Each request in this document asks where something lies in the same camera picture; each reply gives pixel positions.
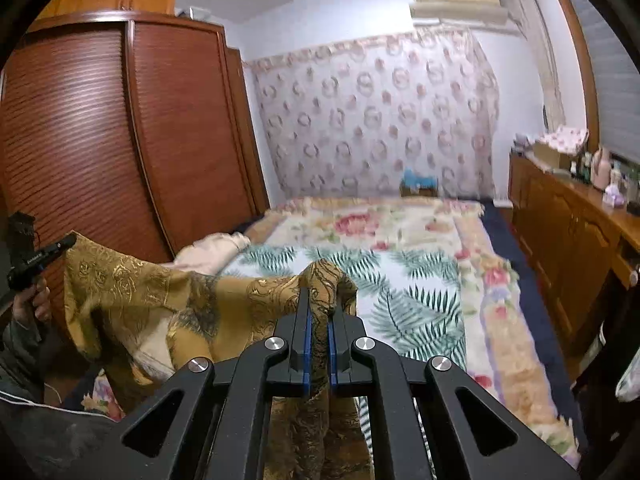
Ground brown louvered wooden wardrobe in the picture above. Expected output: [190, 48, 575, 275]
[1, 11, 269, 263]

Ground beige folded garment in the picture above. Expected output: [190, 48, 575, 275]
[166, 233, 250, 275]

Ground mustard paisley patterned cloth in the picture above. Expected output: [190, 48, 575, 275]
[64, 236, 372, 479]

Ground wall air conditioner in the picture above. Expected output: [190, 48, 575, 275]
[409, 0, 509, 25]

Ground person's left hand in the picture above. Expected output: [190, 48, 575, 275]
[12, 278, 51, 327]

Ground wooden sideboard cabinet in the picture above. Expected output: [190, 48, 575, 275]
[509, 153, 639, 360]

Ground floral cardboard box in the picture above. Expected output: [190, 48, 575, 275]
[533, 126, 589, 170]

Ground floral blanket on bed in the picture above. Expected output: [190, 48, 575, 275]
[79, 195, 583, 468]

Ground palm leaf print bedsheet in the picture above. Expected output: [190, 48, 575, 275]
[221, 245, 466, 370]

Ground pink bottle on sideboard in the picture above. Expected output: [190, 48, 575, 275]
[591, 146, 612, 192]

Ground blue box behind bed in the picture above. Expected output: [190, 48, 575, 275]
[399, 169, 438, 197]

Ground pink floral lace curtain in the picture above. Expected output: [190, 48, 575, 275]
[250, 26, 499, 198]

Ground navy blue mattress edge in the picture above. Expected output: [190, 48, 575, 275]
[480, 200, 588, 451]

